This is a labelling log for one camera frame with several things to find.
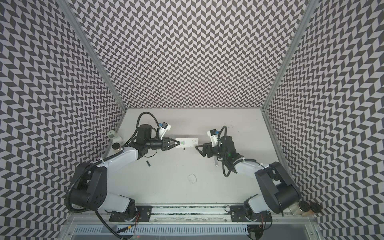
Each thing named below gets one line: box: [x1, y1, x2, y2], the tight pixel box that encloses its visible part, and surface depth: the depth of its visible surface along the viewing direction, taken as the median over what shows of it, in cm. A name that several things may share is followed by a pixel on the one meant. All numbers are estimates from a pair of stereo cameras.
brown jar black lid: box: [301, 202, 322, 217], surface depth 70 cm
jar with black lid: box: [111, 142, 121, 153], surface depth 88 cm
